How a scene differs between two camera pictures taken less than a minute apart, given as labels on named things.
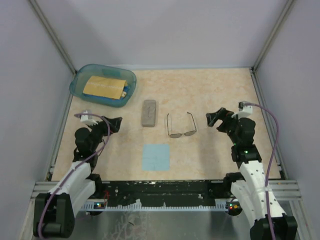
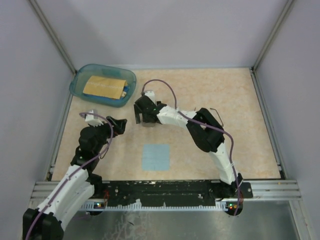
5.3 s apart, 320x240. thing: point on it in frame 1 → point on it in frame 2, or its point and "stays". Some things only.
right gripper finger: [222, 112] → [137, 111]
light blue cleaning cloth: [156, 157] stays
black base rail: [172, 193] stays
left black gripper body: [98, 131] stays
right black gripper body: [229, 125] → [144, 117]
